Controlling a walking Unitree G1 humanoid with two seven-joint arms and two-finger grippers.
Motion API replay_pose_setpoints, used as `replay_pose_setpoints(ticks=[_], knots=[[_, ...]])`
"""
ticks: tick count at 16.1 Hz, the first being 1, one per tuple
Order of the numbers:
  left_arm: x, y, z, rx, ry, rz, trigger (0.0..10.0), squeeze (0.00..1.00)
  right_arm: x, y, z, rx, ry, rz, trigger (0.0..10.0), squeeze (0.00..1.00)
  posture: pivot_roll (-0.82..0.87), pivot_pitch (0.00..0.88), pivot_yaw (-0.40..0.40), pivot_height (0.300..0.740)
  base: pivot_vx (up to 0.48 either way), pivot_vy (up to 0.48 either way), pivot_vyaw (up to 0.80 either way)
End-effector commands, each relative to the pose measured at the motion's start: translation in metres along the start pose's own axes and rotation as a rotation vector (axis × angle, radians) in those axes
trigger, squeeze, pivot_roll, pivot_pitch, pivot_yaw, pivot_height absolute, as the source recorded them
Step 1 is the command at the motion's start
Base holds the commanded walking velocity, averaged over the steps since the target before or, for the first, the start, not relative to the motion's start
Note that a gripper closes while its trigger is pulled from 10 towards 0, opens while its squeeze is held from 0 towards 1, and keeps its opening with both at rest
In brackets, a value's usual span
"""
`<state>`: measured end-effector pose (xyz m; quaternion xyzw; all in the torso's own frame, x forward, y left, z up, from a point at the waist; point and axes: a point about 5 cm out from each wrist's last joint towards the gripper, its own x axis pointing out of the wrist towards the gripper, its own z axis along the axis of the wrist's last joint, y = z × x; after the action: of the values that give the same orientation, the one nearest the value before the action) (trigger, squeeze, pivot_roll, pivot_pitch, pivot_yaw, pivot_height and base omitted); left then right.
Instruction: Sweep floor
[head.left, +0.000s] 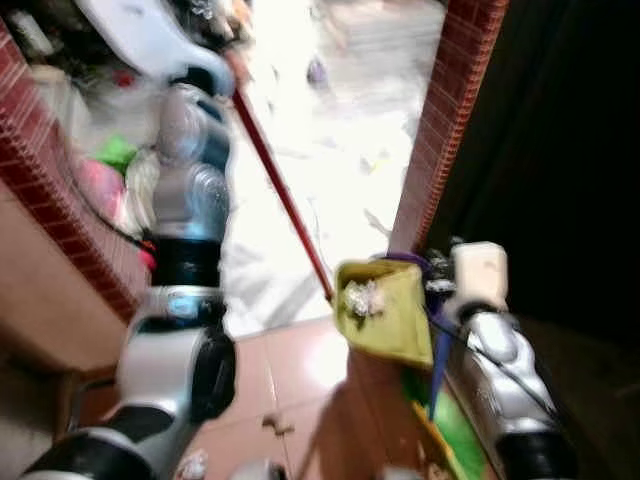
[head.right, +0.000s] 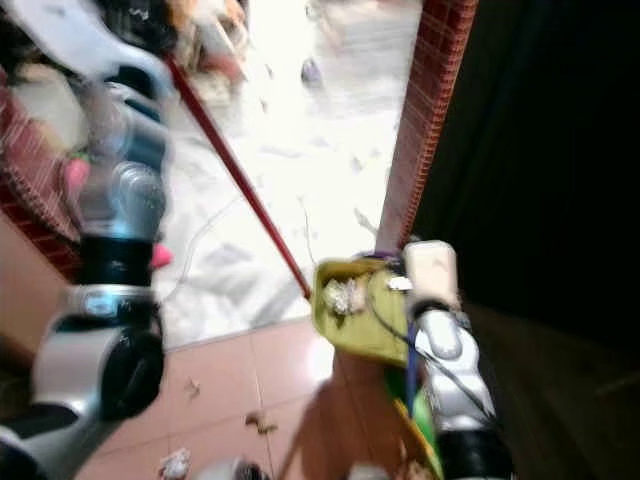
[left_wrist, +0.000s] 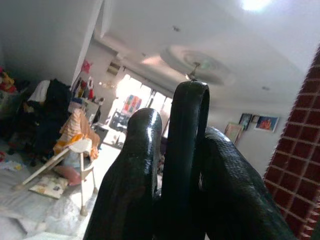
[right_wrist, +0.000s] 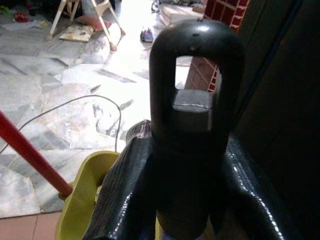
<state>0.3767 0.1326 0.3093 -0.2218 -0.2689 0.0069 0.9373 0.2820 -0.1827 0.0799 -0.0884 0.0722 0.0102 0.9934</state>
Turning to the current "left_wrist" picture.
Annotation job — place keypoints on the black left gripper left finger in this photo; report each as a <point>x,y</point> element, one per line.
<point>135,175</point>

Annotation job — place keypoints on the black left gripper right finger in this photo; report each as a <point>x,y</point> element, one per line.
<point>232,190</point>

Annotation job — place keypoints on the white baby high chair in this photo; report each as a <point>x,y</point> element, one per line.
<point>82,160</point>

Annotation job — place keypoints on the pale framed leaning picture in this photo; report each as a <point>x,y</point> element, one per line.
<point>233,132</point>

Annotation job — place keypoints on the pink pillow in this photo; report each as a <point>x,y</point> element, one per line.
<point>71,175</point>

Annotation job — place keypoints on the colourful hanging cloth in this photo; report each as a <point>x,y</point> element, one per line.
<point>132,105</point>

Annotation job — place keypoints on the red brick pillar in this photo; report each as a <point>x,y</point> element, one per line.
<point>297,155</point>

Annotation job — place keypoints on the orange striped cloth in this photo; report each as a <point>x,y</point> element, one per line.
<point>80,125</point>

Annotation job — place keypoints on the colourful picture book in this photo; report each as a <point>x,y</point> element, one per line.
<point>48,186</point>

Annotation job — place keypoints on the dark clothes pile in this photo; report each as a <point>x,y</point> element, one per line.
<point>52,112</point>

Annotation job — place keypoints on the ceiling fan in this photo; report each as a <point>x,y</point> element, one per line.
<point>195,71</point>

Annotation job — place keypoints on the round ceiling light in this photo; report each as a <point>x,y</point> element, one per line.
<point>255,3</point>

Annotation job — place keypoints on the dark framed wall picture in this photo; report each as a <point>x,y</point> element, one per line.
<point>245,120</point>

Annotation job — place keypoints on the blue framed wall picture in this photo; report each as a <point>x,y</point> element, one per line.
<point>266,123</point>

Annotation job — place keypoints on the red wall decoration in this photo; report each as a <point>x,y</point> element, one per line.
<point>86,66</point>

